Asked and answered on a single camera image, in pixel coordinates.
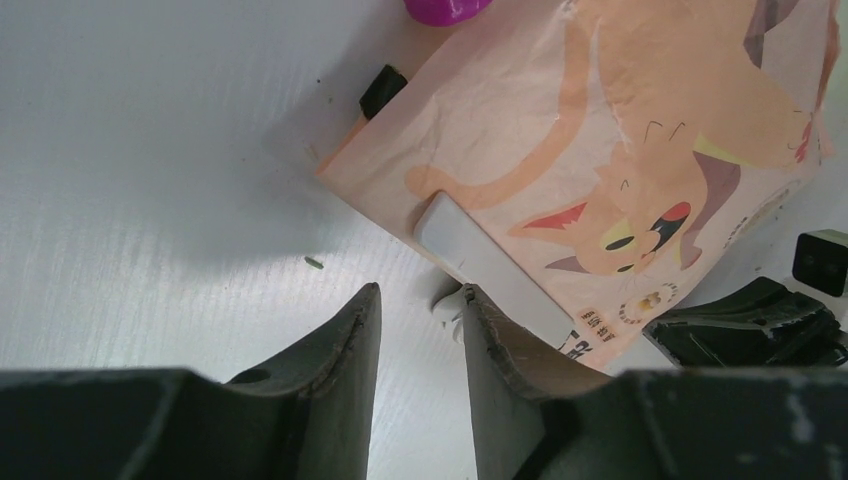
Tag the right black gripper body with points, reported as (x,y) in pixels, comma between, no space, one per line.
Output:
(820,261)

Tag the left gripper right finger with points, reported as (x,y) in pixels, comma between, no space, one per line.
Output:
(537,414)

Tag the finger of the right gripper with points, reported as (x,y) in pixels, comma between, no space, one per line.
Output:
(761,324)

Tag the magenta plastic scoop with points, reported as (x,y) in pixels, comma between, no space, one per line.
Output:
(444,13)

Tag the black sealing clip strip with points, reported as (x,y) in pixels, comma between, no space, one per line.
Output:
(466,252)

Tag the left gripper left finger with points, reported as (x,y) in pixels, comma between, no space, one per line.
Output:
(304,413)

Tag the pink cat litter bag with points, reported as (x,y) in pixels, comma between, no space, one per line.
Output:
(613,149)

